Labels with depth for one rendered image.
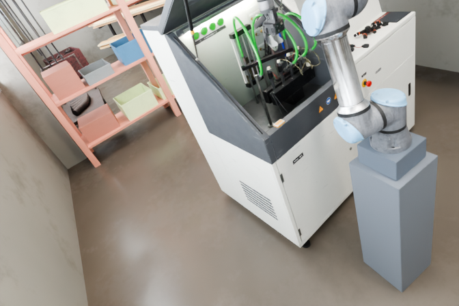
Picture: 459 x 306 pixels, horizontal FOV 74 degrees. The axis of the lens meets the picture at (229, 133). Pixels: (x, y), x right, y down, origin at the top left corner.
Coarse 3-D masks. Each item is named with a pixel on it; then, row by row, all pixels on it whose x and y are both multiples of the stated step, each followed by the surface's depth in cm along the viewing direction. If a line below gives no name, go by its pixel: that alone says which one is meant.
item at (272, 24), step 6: (264, 12) 140; (270, 12) 139; (276, 12) 141; (270, 18) 141; (276, 18) 141; (282, 18) 143; (264, 24) 145; (270, 24) 142; (276, 24) 142; (282, 24) 144; (264, 30) 147; (270, 30) 145; (276, 30) 143; (282, 30) 145
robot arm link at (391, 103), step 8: (384, 88) 114; (392, 88) 113; (376, 96) 111; (384, 96) 110; (392, 96) 108; (400, 96) 107; (376, 104) 109; (384, 104) 108; (392, 104) 107; (400, 104) 107; (384, 112) 108; (392, 112) 108; (400, 112) 109; (384, 120) 108; (392, 120) 109; (400, 120) 111; (384, 128) 114; (392, 128) 113
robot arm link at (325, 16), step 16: (320, 0) 93; (336, 0) 93; (352, 0) 94; (304, 16) 100; (320, 16) 93; (336, 16) 94; (352, 16) 98; (320, 32) 97; (336, 32) 95; (336, 48) 99; (336, 64) 101; (352, 64) 102; (336, 80) 104; (352, 80) 103; (352, 96) 105; (352, 112) 105; (368, 112) 106; (336, 128) 116; (352, 128) 106; (368, 128) 107
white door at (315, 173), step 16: (336, 112) 172; (320, 128) 167; (304, 144) 162; (320, 144) 171; (336, 144) 181; (352, 144) 193; (288, 160) 158; (304, 160) 166; (320, 160) 176; (336, 160) 186; (288, 176) 162; (304, 176) 171; (320, 176) 181; (336, 176) 192; (288, 192) 166; (304, 192) 175; (320, 192) 186; (336, 192) 197; (304, 208) 180; (320, 208) 191; (304, 224) 185
